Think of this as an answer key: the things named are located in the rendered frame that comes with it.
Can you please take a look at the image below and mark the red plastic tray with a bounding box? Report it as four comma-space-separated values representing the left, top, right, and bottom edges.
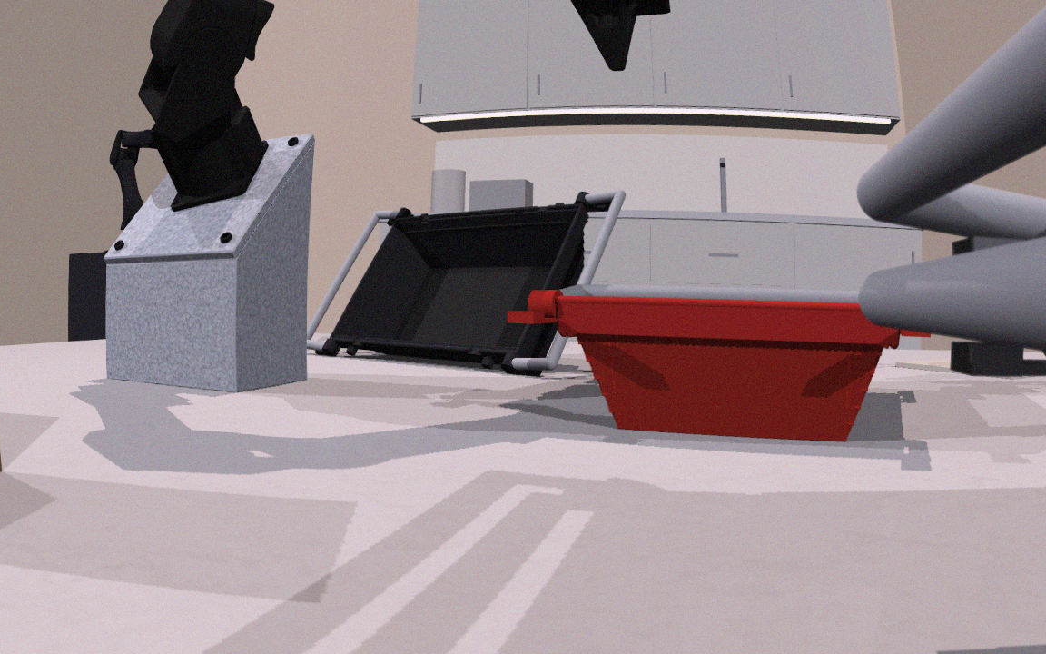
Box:
508, 290, 931, 442

